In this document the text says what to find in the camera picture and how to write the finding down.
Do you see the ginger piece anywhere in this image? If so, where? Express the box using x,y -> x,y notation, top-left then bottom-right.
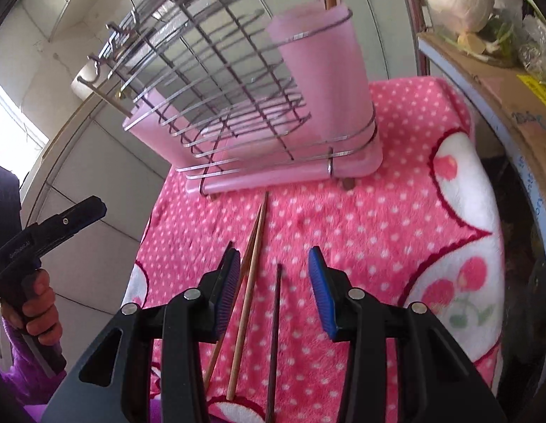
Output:
458,32 -> 487,56

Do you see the pink polka-dot blanket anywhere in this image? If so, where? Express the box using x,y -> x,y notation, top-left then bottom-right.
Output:
121,77 -> 505,423

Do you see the window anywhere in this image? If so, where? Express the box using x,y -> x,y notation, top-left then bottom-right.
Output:
0,70 -> 50,166

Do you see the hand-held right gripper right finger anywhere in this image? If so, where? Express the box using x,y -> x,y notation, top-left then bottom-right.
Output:
308,247 -> 507,423

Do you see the pink wire utensil rack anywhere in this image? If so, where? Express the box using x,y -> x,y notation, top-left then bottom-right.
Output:
77,0 -> 384,197

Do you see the person's left hand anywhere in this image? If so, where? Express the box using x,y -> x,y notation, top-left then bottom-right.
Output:
0,270 -> 63,347

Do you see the plastic bag of greens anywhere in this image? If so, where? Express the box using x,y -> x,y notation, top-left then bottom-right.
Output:
517,0 -> 546,80

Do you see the metal shelf rack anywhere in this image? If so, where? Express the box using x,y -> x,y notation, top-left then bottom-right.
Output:
399,0 -> 546,423

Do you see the dark brown chopstick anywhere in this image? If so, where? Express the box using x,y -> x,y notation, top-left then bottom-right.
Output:
265,263 -> 283,423

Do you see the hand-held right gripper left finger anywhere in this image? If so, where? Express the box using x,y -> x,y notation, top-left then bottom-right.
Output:
41,241 -> 242,423

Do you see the person's left forearm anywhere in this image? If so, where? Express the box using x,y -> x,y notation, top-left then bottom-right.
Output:
0,317 -> 68,406

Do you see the cardboard box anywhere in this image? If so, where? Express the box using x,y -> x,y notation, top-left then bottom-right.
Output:
420,31 -> 546,177

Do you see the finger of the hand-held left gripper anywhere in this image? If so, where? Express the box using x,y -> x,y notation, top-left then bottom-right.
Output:
32,197 -> 107,255

